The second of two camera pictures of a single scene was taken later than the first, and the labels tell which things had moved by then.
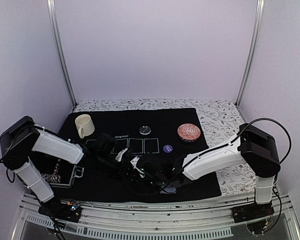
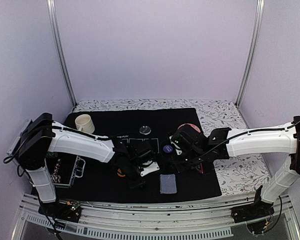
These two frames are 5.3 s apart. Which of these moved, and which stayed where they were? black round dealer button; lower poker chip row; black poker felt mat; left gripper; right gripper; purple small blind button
Moved: right gripper; left gripper
Stayed: black poker felt mat; lower poker chip row; black round dealer button; purple small blind button
